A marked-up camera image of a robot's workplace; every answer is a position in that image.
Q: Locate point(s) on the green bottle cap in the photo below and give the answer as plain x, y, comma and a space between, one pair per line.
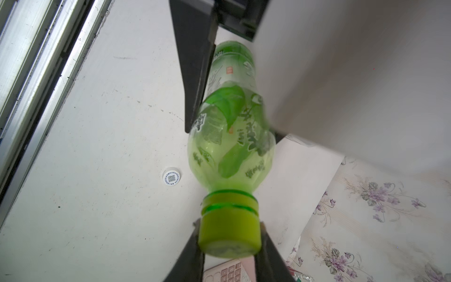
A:
230, 233

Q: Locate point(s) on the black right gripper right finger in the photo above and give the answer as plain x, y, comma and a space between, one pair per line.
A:
269, 265

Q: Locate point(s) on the white bottle cap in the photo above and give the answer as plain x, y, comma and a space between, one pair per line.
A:
171, 176

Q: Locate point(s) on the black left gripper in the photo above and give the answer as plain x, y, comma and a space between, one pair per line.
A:
195, 26

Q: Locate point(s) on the green plastic bottle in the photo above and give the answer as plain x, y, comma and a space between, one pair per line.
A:
231, 145

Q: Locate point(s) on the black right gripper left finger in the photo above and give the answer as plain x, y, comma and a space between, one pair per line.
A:
189, 267

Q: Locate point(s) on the pink calculator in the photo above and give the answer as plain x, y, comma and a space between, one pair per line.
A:
237, 270

